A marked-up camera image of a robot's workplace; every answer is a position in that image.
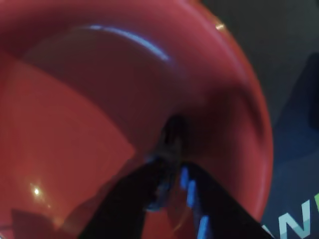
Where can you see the dark grey WOWROBO mat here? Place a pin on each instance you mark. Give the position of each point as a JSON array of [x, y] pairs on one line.
[[286, 74]]

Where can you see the large red bowl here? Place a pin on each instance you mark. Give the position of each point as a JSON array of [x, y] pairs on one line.
[[74, 112]]

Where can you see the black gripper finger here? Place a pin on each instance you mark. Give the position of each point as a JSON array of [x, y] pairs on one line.
[[119, 206], [219, 214]]

